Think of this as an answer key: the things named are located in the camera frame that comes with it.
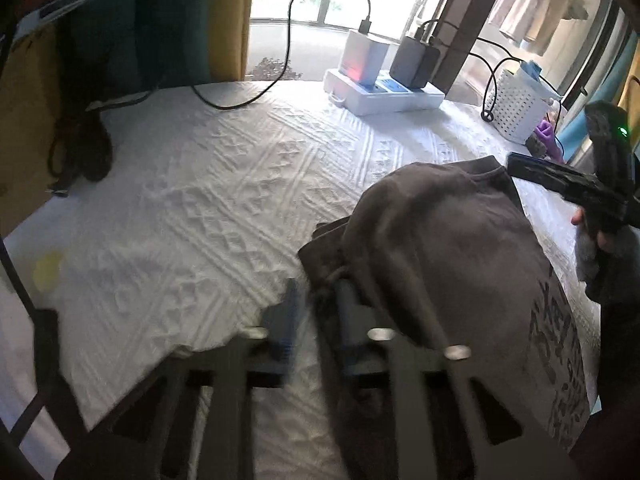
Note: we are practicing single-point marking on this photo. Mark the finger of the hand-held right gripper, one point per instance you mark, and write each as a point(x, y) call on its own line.
point(537, 172)

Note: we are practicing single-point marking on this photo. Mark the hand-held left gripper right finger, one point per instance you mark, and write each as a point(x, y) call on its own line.
point(345, 320)

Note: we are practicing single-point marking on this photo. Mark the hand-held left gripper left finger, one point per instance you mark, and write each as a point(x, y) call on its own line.
point(282, 320)

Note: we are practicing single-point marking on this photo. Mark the dark grey t-shirt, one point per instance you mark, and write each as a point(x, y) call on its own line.
point(450, 240)

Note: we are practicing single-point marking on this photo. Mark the person's right hand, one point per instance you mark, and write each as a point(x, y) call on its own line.
point(607, 245)

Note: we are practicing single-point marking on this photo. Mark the small dark grey object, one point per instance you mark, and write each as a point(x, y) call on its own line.
point(536, 147)

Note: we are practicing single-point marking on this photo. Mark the purple cloth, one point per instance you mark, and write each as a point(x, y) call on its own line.
point(547, 137)

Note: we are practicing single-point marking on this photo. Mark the wide yellow curtain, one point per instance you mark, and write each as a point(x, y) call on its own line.
point(630, 100)

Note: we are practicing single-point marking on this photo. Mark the white plastic basket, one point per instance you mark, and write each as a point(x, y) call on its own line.
point(520, 105)

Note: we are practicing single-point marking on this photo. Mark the blue item in basket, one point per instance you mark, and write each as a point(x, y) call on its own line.
point(530, 70)

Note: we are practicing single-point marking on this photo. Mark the dark window pillar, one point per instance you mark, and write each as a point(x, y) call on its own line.
point(475, 25)

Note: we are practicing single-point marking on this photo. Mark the black charger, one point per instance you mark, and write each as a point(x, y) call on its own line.
point(415, 62)

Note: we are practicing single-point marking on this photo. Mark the hanging light shirt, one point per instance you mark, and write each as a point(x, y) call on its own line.
point(530, 5)

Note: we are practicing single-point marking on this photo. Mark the white power strip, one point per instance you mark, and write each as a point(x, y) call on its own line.
point(385, 102)

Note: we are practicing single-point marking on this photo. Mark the white charger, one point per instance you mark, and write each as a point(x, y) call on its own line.
point(362, 57)

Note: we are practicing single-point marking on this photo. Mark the small yellow scrap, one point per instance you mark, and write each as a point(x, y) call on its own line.
point(47, 270)

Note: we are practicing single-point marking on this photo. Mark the narrow yellow curtain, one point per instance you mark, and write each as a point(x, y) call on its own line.
point(230, 15)

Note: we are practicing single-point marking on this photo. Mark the brown cardboard box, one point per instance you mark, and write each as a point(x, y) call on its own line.
point(30, 125)

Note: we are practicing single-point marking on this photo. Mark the blue curtain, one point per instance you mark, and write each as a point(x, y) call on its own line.
point(150, 20)

